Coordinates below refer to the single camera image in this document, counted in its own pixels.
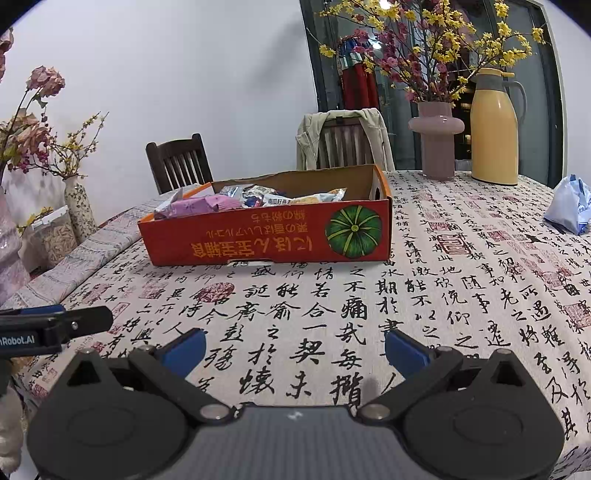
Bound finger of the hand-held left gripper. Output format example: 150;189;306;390
0;305;115;344
0;304;65;317

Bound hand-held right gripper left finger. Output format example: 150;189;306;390
65;328;232;424

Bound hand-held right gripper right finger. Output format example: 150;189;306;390
355;329;533;424

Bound purple snack packet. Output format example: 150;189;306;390
210;194;242;212
154;198;215;220

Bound orange cardboard box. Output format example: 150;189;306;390
137;164;393;267

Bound large pink ribbed vase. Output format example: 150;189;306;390
0;185;31;305

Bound clear container white lid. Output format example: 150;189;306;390
28;206;79;273

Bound floral patterned vase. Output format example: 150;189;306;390
64;175;99;243

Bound yellow blossom twigs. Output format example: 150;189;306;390
46;111;109;178

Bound dark wooden chair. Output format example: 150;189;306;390
146;134;214;195

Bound pale pink ceramic vase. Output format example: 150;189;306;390
408;102;465;181

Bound slatted wooden chair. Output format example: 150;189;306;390
316;121;375;169

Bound blue white plastic bag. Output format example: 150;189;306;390
544;174;591;236

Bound dried rose bouquet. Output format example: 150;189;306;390
0;28;65;185

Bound yellow thermos jug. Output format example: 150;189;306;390
470;68;527;186

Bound beige jacket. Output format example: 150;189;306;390
296;108;396;172

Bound red hanging decoration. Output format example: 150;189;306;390
337;37;382;112

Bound pink yellow blossom branches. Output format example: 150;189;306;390
318;0;546;104

